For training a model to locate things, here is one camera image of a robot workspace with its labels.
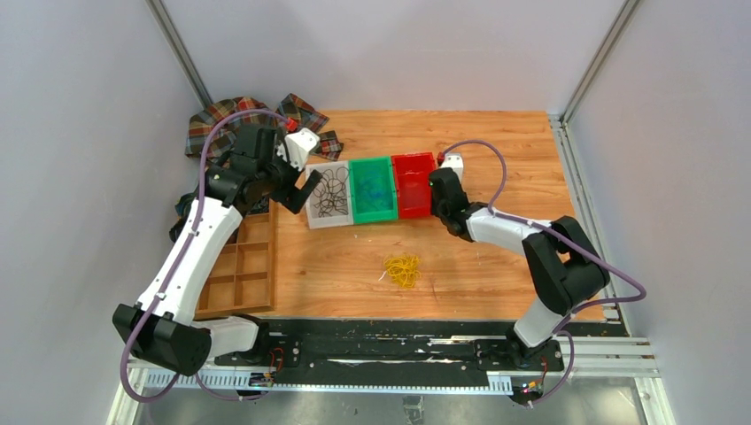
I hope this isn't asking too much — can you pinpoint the blue cable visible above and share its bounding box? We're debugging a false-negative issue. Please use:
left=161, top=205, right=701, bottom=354
left=356, top=173, right=393, bottom=213

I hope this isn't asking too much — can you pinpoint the cable pile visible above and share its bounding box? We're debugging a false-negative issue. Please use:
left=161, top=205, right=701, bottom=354
left=383, top=253, right=423, bottom=290

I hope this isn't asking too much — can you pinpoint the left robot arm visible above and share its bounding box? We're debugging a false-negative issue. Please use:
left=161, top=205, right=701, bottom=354
left=112, top=124, right=321, bottom=376

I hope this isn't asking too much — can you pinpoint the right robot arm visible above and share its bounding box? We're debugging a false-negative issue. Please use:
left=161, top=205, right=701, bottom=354
left=428, top=167, right=610, bottom=369

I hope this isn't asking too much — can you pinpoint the white plastic bin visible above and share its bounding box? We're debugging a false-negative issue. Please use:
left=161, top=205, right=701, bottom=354
left=306, top=160, right=354, bottom=229

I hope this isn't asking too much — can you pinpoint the green plastic bin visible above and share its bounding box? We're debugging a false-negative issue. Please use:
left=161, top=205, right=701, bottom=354
left=349, top=156, right=398, bottom=224

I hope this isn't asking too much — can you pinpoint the plaid cloth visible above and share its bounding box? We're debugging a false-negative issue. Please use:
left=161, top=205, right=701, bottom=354
left=184, top=93, right=345, bottom=161

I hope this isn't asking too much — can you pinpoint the red plastic bin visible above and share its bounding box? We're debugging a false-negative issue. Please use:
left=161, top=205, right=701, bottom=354
left=391, top=152, right=436, bottom=220

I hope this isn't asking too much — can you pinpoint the wooden divided tray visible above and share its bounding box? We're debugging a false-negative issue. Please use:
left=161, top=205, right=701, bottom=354
left=195, top=202, right=277, bottom=320

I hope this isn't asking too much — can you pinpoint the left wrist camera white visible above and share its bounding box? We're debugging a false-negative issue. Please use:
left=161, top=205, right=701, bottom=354
left=276, top=127, right=321, bottom=171

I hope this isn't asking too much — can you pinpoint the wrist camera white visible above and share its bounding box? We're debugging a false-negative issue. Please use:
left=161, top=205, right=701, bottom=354
left=276, top=127, right=321, bottom=171
left=437, top=152, right=464, bottom=182

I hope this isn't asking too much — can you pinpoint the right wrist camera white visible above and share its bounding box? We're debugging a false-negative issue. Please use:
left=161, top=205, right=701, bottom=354
left=437, top=152, right=464, bottom=182

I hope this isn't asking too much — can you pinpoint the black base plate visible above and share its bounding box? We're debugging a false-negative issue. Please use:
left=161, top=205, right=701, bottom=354
left=214, top=317, right=566, bottom=389

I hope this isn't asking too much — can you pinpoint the aluminium front rail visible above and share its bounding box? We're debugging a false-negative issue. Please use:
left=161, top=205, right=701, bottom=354
left=107, top=320, right=677, bottom=424

